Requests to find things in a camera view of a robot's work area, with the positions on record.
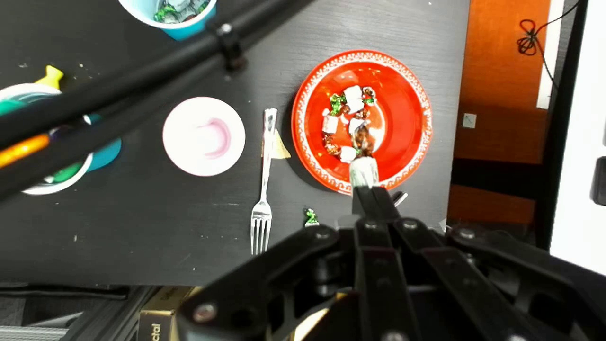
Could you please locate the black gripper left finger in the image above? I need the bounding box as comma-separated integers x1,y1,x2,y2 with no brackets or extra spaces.
179,188,417,341

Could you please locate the stray sweet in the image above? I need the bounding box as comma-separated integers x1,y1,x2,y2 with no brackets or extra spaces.
304,209,321,228

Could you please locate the yellow toy banana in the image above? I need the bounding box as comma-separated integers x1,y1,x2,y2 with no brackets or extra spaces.
39,65,63,90

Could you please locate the empty blue cup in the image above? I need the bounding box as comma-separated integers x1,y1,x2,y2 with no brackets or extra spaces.
118,0,218,42

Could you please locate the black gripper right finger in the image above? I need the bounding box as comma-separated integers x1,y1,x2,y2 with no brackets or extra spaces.
372,188,606,341

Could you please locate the blue cup with toys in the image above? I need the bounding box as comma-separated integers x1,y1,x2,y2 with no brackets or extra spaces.
0,84,135,198

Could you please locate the red plastic bowl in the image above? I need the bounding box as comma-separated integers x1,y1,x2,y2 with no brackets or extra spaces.
290,50,432,196

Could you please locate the red paper cup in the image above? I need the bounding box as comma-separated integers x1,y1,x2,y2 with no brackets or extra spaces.
164,97,247,177

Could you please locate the sweets pile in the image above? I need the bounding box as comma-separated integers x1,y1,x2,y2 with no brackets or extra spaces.
323,86,379,186

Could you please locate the yellow wooden desk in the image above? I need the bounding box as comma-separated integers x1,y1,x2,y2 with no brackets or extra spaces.
448,0,550,228

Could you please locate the silver metal fork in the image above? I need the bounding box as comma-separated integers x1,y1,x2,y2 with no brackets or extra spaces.
251,109,277,256

